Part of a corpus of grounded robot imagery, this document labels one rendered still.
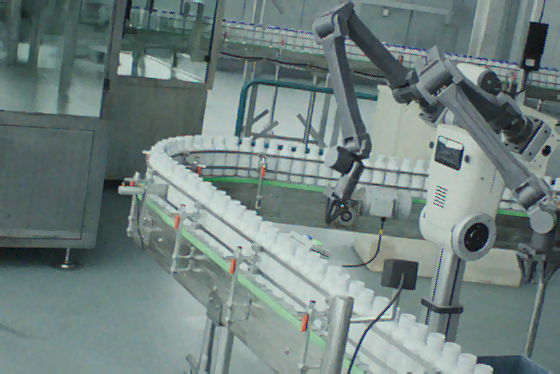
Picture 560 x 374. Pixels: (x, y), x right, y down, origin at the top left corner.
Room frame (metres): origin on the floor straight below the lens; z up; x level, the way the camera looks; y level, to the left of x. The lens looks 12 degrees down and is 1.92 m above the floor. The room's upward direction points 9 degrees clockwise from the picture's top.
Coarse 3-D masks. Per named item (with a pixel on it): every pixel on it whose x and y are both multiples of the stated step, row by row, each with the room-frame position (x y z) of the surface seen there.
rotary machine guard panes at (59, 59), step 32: (0, 0) 5.65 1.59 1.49; (32, 0) 5.73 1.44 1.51; (64, 0) 5.81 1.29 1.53; (96, 0) 5.89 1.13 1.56; (0, 32) 5.65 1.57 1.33; (32, 32) 5.73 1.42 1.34; (64, 32) 5.82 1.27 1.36; (96, 32) 5.90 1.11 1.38; (0, 64) 5.66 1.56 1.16; (32, 64) 5.74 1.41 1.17; (64, 64) 5.83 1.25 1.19; (96, 64) 5.91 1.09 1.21; (0, 96) 5.67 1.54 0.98; (32, 96) 5.75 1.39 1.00; (64, 96) 5.84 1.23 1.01; (96, 96) 5.92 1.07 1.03
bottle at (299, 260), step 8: (304, 248) 2.88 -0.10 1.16; (296, 256) 2.85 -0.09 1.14; (304, 256) 2.84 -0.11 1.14; (296, 264) 2.84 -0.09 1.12; (304, 264) 2.84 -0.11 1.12; (288, 280) 2.85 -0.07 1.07; (296, 280) 2.83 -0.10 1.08; (288, 288) 2.84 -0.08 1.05; (296, 288) 2.83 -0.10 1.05; (288, 304) 2.84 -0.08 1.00
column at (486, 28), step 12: (480, 0) 13.67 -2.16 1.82; (492, 0) 13.49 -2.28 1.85; (504, 0) 13.57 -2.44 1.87; (480, 12) 13.69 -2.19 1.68; (492, 12) 13.50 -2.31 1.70; (480, 24) 13.71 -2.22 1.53; (492, 24) 13.52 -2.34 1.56; (480, 36) 13.70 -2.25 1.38; (492, 36) 13.54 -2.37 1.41; (480, 48) 13.48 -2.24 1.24; (492, 48) 13.55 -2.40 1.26
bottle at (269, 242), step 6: (270, 228) 3.03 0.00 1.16; (276, 228) 3.03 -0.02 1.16; (270, 234) 3.00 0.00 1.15; (276, 234) 3.00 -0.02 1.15; (264, 240) 3.01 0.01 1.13; (270, 240) 3.00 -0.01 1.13; (264, 246) 2.99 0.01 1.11; (270, 246) 2.99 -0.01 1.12; (270, 252) 2.99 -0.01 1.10; (264, 258) 2.99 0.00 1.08; (258, 264) 3.00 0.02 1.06; (264, 264) 2.99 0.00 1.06; (264, 270) 2.99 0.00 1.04; (258, 276) 2.99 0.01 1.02; (258, 282) 2.99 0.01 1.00; (264, 282) 2.98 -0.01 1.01
